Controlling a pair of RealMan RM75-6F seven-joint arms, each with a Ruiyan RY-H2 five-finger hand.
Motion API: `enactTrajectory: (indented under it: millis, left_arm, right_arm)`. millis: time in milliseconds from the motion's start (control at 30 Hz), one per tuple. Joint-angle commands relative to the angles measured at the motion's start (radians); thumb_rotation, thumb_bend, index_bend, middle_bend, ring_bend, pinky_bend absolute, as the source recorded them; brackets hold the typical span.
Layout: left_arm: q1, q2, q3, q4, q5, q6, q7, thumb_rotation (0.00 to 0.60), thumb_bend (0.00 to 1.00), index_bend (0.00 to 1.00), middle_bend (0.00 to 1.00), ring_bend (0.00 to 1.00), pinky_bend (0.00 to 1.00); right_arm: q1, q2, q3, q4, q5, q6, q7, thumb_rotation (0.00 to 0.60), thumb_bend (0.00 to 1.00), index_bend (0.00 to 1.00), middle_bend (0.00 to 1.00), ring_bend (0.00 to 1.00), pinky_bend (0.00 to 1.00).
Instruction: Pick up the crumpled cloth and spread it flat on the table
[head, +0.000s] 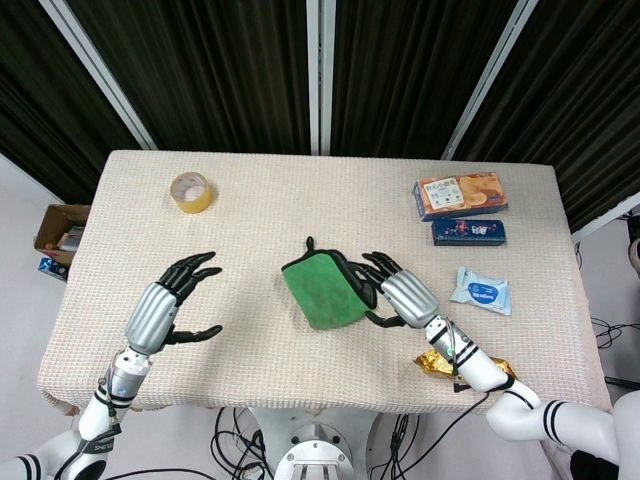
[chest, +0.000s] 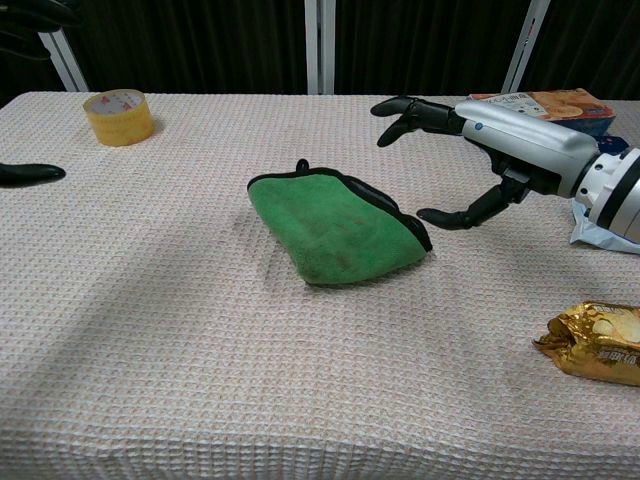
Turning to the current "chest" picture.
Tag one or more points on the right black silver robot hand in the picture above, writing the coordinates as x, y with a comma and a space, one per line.
530, 142

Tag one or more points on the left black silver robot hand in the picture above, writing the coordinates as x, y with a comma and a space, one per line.
30, 173

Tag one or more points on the dark green cloth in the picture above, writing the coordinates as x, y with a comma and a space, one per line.
340, 235

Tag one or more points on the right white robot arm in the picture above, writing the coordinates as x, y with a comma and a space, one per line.
620, 190

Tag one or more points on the blue snack box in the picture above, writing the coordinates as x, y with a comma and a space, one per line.
614, 144

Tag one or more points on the orange biscuit box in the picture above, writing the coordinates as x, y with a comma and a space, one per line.
565, 105

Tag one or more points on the black curtain panel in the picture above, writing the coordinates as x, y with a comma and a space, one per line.
595, 45
190, 45
15, 75
425, 45

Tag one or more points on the yellow packing tape roll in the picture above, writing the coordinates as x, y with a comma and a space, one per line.
119, 120

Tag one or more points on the light blue plastic packet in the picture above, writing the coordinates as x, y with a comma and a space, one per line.
587, 235

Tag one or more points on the gold foil snack packet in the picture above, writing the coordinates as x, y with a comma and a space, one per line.
595, 345

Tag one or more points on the beige waffle tablecloth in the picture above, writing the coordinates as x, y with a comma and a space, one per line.
250, 370

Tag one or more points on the white frame post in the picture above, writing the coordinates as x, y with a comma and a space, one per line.
525, 45
67, 65
319, 45

